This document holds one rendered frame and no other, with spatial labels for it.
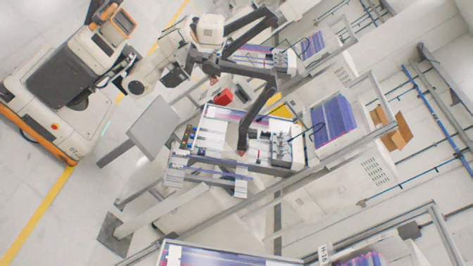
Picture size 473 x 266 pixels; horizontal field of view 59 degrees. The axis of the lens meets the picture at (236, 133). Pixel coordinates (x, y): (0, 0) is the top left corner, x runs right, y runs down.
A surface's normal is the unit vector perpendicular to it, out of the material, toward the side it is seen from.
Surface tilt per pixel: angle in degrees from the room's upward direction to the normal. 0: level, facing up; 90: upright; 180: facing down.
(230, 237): 90
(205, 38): 90
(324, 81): 90
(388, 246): 90
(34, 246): 0
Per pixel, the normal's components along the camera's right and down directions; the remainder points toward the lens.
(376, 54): -0.08, 0.53
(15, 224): 0.79, -0.48
